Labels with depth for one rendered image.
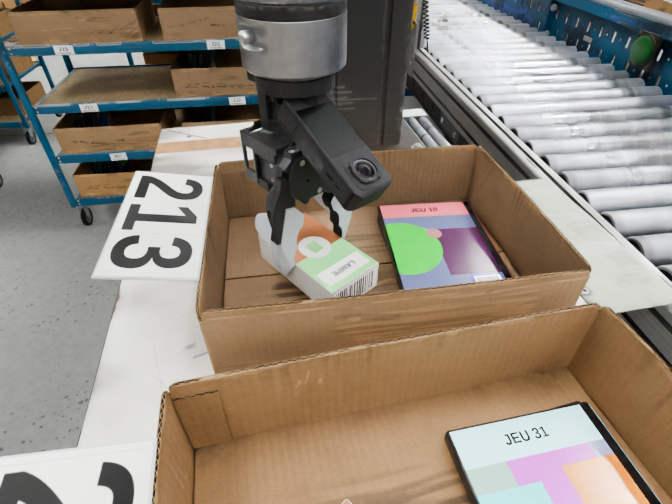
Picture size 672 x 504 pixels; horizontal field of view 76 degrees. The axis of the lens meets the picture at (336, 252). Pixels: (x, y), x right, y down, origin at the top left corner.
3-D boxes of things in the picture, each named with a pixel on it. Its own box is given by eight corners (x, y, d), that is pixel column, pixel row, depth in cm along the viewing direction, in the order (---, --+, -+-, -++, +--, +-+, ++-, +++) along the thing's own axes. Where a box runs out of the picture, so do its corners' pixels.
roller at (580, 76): (448, 93, 121) (452, 75, 118) (619, 85, 126) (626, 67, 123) (455, 100, 117) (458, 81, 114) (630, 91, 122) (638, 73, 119)
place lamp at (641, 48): (624, 60, 120) (635, 33, 116) (628, 60, 120) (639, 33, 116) (641, 68, 115) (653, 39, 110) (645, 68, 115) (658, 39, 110)
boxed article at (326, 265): (305, 233, 56) (304, 211, 54) (377, 285, 49) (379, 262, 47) (261, 257, 53) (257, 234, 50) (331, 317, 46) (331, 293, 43)
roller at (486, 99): (465, 111, 111) (469, 92, 108) (649, 101, 116) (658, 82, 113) (473, 119, 107) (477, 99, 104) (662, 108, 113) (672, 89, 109)
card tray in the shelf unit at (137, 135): (62, 153, 171) (51, 129, 165) (85, 122, 194) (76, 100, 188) (166, 146, 175) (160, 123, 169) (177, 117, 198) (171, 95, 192)
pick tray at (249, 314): (225, 220, 65) (213, 161, 59) (467, 200, 70) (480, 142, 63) (212, 382, 44) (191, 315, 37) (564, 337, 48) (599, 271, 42)
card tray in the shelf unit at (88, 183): (80, 195, 184) (70, 175, 177) (102, 162, 207) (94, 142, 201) (176, 190, 187) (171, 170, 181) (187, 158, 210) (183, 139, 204)
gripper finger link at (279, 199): (292, 234, 47) (309, 157, 43) (302, 241, 46) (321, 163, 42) (256, 240, 43) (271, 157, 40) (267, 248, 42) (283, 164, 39)
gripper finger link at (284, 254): (262, 254, 51) (275, 181, 47) (292, 280, 48) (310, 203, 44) (239, 259, 49) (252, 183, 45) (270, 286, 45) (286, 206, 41)
